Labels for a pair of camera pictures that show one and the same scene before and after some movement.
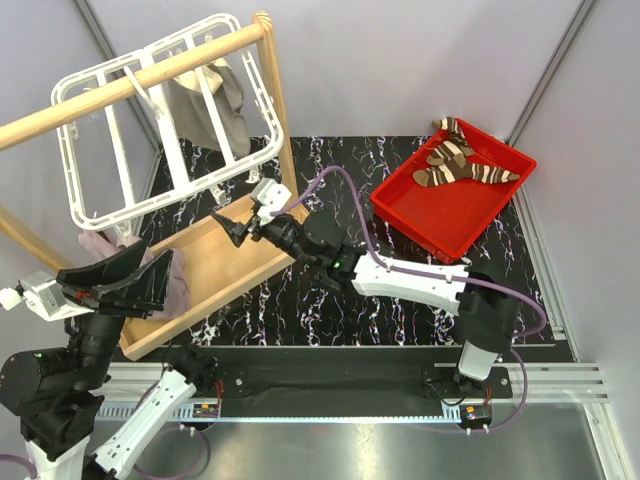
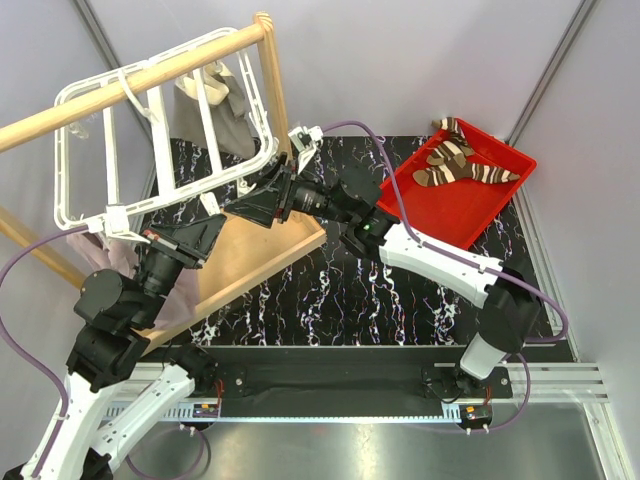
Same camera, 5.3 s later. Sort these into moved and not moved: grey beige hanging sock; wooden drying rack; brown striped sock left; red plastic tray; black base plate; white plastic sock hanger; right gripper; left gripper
Moved: right gripper; left gripper; white plastic sock hanger
Not moved: grey beige hanging sock; red plastic tray; brown striped sock left; black base plate; wooden drying rack
